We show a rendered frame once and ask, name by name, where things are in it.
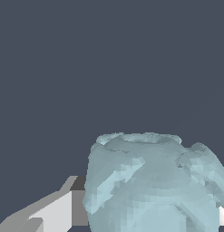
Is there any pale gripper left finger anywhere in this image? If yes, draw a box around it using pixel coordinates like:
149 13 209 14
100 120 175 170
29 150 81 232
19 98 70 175
0 175 90 232

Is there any pale blue lumpy object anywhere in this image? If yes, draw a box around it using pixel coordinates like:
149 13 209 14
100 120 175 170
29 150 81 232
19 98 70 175
82 131 224 232

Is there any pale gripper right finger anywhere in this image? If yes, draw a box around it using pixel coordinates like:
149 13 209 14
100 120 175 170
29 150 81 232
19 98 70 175
218 205 224 227

